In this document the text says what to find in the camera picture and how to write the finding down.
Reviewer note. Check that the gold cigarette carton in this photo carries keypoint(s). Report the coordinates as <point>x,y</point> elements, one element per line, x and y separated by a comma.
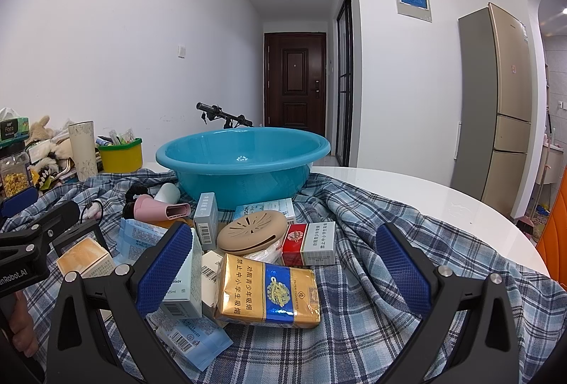
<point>248,291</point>

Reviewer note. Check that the white plastic bag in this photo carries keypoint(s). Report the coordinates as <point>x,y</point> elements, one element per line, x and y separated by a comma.
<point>270,253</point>

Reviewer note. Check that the white and black plush toy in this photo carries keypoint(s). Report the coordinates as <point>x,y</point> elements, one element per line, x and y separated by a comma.
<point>51,165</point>

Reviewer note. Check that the clear snack jar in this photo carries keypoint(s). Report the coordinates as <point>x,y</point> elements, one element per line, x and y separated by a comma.
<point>15,178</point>

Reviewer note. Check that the person's left hand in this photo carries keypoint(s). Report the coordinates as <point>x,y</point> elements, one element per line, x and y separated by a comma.
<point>24,322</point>

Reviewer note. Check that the beige round case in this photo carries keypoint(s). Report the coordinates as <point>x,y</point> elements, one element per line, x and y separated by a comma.
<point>252,231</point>

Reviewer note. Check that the green tissue box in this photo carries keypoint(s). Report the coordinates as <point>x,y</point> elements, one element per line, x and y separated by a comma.
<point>13,130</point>

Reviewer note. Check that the orange chair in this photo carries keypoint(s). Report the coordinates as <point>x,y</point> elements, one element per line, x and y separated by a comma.
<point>556,242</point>

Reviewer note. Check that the white light switch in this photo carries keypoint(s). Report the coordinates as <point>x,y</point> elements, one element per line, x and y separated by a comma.
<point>181,50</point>

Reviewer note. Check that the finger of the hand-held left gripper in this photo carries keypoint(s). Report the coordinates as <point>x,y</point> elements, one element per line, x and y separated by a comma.
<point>17,200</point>
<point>62,212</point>

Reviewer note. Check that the gold refrigerator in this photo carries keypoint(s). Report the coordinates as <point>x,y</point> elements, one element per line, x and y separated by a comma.
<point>509,100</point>

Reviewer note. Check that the bundle of small sachets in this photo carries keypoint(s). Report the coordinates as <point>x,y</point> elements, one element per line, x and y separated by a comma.
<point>122,137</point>

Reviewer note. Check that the blue-grey box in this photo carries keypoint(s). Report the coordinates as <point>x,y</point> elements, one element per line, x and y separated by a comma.
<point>206,215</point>

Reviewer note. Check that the white wall bar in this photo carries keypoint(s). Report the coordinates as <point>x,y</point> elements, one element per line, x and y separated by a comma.
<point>458,140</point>

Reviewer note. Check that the beige plush toy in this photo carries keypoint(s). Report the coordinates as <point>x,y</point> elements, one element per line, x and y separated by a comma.
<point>40,128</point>

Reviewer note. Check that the flat light blue box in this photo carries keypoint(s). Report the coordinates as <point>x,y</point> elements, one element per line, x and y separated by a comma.
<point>277,207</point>

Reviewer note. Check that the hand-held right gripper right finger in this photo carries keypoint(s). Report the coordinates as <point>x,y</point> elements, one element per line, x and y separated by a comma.
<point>403,273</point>

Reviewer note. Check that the small black item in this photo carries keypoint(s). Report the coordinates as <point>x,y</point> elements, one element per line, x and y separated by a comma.
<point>135,190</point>

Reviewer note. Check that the tall pale green box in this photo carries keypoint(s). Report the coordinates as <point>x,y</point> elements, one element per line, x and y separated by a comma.
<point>188,277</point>

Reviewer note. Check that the dark brown entrance door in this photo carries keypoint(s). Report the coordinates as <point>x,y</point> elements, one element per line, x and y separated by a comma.
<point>294,74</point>

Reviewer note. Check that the black framed glass sliding door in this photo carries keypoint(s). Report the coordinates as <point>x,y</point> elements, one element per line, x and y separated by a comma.
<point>344,100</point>

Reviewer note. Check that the black bicycle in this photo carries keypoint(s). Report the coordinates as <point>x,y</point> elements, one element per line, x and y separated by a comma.
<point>212,110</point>

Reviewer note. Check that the white cylindrical bottle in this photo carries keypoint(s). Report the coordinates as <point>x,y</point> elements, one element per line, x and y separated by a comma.
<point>168,191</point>

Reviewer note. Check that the white barcode box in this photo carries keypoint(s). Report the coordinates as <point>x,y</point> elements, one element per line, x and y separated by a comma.
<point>210,273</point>

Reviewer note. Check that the orange and white box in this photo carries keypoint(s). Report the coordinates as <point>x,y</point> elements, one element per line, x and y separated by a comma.
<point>84,258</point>

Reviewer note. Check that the blue tissue packet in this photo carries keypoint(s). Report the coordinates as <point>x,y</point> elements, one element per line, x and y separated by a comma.
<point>139,238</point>
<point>195,339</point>

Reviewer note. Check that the blue plaid cloth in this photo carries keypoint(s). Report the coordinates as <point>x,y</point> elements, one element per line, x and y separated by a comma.
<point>354,322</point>

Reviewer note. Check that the yellow plastic container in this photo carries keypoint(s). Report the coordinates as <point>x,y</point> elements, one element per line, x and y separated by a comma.
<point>119,158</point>

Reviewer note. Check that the blue plastic basin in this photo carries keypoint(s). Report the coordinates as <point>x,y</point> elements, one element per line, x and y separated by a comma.
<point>239,180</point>

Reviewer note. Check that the cream patterned tumbler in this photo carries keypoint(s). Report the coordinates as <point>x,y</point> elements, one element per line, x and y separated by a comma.
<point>83,153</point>

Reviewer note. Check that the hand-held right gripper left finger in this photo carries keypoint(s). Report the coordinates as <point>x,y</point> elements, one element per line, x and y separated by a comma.
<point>164,271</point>

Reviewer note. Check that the red and white cigarette pack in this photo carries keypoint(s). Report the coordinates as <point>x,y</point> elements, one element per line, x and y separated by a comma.
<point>310,244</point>

